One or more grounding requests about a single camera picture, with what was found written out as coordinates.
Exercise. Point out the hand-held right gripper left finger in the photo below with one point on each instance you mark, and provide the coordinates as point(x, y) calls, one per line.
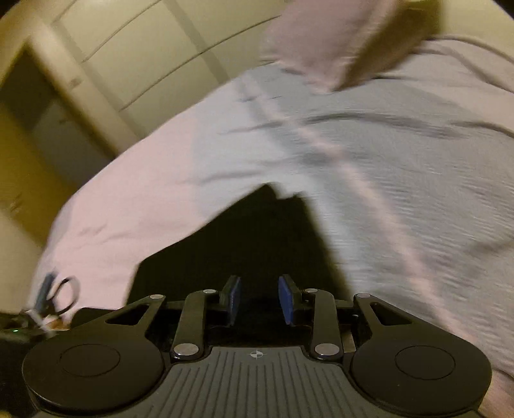
point(235, 300)

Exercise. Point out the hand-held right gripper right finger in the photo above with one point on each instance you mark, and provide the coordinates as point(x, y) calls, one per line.
point(286, 300)

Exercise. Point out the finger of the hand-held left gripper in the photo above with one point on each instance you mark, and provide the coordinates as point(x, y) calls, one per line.
point(45, 291)

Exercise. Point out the black garment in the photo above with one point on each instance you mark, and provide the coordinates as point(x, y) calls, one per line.
point(249, 241)

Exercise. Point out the pink fleece bed blanket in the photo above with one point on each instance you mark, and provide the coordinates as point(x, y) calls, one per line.
point(120, 201)

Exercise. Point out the wooden door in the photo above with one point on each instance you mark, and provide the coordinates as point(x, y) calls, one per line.
point(24, 173)

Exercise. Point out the pink blanket on bed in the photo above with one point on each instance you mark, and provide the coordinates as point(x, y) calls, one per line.
point(401, 181)

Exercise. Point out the cream wardrobe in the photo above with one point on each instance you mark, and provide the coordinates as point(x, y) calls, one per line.
point(140, 48)

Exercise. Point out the pink pillow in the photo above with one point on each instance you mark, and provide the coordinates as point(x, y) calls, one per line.
point(321, 40)

